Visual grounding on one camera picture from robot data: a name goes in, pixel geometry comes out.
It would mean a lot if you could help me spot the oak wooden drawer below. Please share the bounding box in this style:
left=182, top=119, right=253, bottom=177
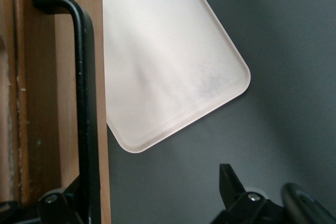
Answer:
left=0, top=0, right=111, bottom=224

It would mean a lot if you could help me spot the cream plastic tray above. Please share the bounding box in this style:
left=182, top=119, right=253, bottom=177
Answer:
left=89, top=0, right=251, bottom=154

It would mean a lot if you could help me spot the black metal drawer handle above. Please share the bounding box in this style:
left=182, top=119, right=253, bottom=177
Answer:
left=31, top=0, right=102, bottom=224

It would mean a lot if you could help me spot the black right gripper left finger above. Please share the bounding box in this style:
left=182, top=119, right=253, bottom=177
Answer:
left=38, top=176, right=87, bottom=224

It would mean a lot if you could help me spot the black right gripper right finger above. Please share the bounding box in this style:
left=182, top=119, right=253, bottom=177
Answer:
left=211, top=164, right=267, bottom=224

